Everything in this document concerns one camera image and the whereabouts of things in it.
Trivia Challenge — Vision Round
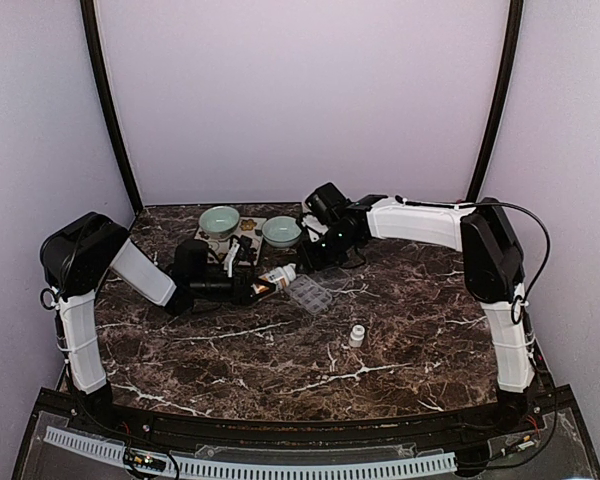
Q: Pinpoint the black frame post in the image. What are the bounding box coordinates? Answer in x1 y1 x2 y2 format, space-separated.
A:
79 0 144 216
465 0 524 202

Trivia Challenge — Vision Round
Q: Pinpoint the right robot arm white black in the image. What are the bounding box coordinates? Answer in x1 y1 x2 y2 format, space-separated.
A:
296 182 535 394

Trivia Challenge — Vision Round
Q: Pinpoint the right teal ceramic bowl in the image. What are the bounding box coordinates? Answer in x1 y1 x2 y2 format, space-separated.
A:
262 216 302 248

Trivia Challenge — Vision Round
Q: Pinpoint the square floral ceramic plate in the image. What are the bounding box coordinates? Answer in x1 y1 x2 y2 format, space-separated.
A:
194 217 266 267

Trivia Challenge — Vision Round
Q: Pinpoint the large orange label pill bottle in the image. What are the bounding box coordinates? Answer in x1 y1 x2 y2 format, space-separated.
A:
252 263 297 295

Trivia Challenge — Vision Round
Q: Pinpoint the left black frame post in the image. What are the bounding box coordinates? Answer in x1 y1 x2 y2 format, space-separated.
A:
79 0 144 216

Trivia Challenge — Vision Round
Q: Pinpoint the left teal ceramic bowl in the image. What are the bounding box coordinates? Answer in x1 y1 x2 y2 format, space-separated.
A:
199 206 241 239

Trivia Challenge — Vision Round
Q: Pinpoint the teal ceramic bowl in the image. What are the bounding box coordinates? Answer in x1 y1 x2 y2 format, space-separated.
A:
262 216 302 248
199 206 241 239

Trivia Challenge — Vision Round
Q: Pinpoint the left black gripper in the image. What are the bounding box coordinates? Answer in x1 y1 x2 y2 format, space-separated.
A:
190 267 275 306

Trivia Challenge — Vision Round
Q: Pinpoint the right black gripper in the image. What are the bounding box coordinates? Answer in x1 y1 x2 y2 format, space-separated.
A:
298 226 359 274

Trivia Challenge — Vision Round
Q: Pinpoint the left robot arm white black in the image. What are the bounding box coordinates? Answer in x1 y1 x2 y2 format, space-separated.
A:
40 212 256 395

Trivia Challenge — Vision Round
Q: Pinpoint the clear plastic pill organizer box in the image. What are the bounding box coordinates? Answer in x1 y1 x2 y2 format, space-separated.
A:
284 268 351 315

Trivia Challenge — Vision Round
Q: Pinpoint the black front rail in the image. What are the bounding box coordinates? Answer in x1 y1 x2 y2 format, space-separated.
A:
19 385 579 455

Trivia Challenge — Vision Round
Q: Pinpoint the white slotted cable duct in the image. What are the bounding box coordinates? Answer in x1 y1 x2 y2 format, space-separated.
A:
43 426 457 479

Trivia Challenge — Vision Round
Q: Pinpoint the right black frame post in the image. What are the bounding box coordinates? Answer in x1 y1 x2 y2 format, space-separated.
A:
465 0 524 202

